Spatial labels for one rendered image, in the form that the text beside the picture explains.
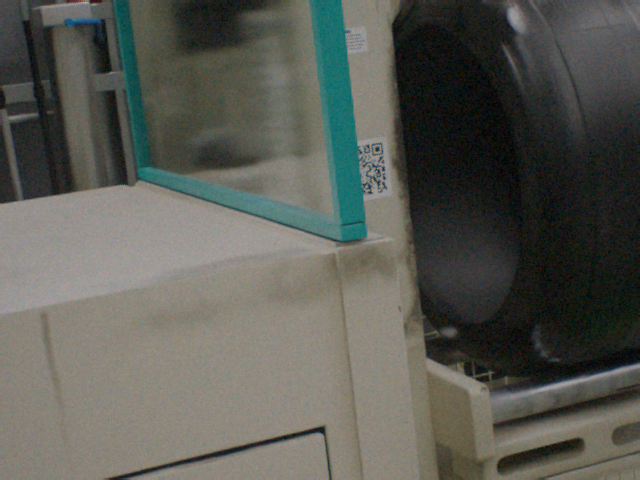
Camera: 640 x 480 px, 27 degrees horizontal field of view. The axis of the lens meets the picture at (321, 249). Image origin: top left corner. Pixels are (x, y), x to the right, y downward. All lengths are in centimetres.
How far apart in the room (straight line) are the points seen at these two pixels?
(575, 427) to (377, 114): 47
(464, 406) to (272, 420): 78
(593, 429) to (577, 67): 47
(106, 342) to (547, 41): 89
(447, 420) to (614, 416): 22
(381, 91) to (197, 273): 82
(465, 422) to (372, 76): 44
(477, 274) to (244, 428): 120
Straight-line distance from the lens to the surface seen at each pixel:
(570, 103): 156
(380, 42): 164
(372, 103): 163
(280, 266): 86
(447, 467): 178
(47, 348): 83
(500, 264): 207
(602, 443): 175
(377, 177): 164
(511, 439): 168
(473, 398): 162
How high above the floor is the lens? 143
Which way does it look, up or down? 11 degrees down
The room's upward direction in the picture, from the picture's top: 7 degrees counter-clockwise
